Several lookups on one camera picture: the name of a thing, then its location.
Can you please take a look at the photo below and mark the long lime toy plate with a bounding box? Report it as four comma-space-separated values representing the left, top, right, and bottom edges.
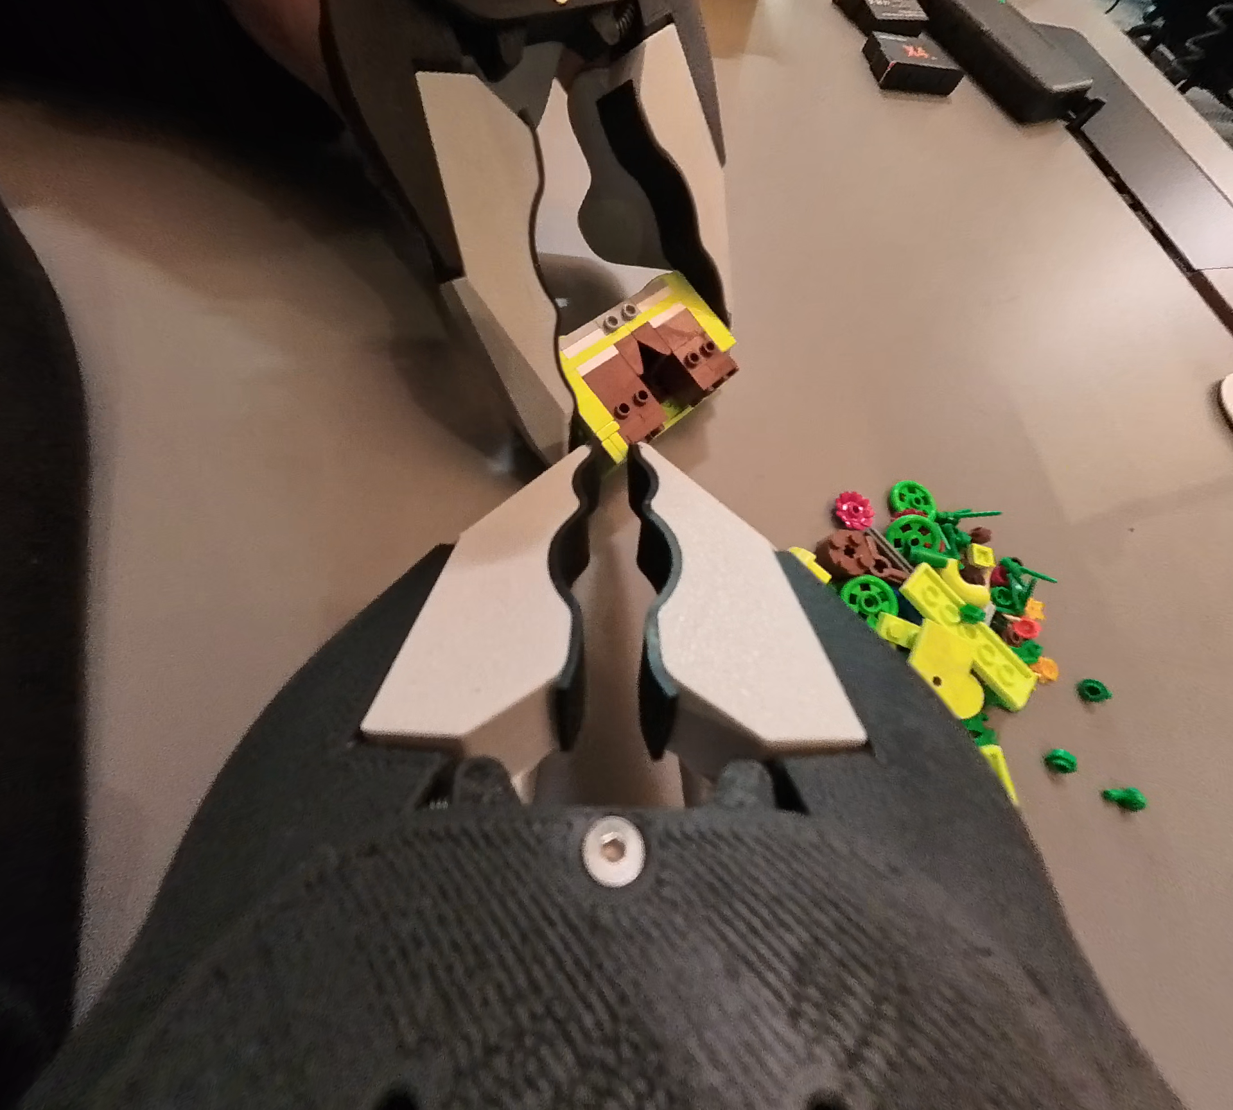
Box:
901, 563, 1037, 712

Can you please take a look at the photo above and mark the black office chair base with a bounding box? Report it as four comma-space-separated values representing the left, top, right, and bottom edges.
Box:
1122, 0, 1233, 104

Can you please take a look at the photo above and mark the long black case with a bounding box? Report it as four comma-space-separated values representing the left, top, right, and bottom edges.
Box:
914, 0, 1105, 123

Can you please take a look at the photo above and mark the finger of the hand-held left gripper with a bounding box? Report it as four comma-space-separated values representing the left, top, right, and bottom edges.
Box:
563, 22, 734, 332
417, 69, 580, 461

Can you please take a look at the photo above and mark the black battery pack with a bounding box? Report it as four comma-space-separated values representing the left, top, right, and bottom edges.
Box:
862, 30, 965, 98
833, 0, 932, 37

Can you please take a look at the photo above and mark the pile of small toy bricks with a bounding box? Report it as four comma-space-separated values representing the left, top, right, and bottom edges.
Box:
788, 479, 1061, 806

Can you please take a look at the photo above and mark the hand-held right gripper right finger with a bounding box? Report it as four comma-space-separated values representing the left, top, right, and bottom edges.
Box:
626, 446, 869, 776

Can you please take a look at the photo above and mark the lime brick box with brown bricks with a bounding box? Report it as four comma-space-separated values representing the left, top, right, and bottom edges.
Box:
559, 270, 742, 463

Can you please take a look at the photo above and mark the lime face tile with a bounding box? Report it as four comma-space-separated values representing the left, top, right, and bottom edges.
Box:
906, 619, 987, 721

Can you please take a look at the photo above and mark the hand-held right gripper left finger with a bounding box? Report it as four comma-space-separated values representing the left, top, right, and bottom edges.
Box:
361, 446, 594, 772

